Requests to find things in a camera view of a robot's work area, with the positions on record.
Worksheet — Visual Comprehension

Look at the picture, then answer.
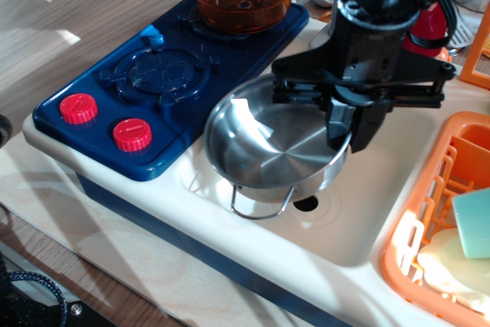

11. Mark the red stove knob right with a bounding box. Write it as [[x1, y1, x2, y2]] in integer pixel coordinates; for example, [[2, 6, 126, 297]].
[[113, 118, 152, 152]]

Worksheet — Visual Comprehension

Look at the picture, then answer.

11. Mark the orange plastic frame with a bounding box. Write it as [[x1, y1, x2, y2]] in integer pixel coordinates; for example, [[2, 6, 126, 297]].
[[459, 5, 489, 90]]

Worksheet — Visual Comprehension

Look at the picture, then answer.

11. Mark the stainless steel pan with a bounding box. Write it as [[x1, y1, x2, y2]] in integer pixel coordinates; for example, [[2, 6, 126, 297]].
[[204, 74, 351, 215]]

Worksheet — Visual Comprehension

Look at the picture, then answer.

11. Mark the black mount plate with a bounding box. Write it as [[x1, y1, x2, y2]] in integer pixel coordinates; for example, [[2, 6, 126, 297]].
[[1, 298, 116, 326]]

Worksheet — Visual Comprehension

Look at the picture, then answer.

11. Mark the orange dish rack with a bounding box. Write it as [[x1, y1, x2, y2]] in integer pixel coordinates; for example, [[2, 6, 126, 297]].
[[380, 112, 489, 326]]

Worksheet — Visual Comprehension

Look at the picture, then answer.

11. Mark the teal plastic cup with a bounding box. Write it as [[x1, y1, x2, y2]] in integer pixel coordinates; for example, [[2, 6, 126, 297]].
[[452, 188, 489, 259]]

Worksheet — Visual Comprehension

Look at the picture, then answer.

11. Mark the pale yellow plastic plate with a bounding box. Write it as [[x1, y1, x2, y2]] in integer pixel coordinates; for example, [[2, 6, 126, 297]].
[[417, 228, 489, 317]]

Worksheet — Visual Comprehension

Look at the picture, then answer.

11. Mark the dark red plastic cup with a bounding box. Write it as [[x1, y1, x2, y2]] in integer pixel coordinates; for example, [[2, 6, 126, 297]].
[[403, 3, 447, 58]]

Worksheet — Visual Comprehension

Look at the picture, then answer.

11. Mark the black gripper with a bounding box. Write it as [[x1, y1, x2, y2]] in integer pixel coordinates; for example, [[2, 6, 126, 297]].
[[272, 0, 456, 152]]

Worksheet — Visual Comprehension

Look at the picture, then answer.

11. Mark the red stove knob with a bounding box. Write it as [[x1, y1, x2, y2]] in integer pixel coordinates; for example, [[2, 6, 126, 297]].
[[59, 93, 99, 125], [113, 118, 152, 152]]

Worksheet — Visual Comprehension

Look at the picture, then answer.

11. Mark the grey slotted spatula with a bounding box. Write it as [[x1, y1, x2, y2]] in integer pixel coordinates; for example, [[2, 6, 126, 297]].
[[446, 16, 474, 57]]

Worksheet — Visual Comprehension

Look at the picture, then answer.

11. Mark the black braided cable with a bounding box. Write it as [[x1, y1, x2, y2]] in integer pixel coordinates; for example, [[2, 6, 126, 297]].
[[0, 270, 68, 327]]

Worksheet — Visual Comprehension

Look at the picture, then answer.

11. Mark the cream toy sink unit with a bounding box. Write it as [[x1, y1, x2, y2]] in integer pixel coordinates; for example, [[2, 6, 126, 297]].
[[23, 79, 489, 326]]

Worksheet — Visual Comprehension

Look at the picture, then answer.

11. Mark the blue toy stove top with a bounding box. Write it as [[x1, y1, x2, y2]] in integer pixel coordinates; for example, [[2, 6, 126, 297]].
[[32, 0, 309, 181]]

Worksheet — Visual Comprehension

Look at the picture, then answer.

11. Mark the red stove knob left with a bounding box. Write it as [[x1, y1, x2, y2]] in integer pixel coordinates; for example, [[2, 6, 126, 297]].
[[59, 93, 99, 125]]

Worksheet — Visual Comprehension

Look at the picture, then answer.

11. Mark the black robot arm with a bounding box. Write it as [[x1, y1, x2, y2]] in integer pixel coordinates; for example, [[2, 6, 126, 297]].
[[272, 0, 456, 152]]

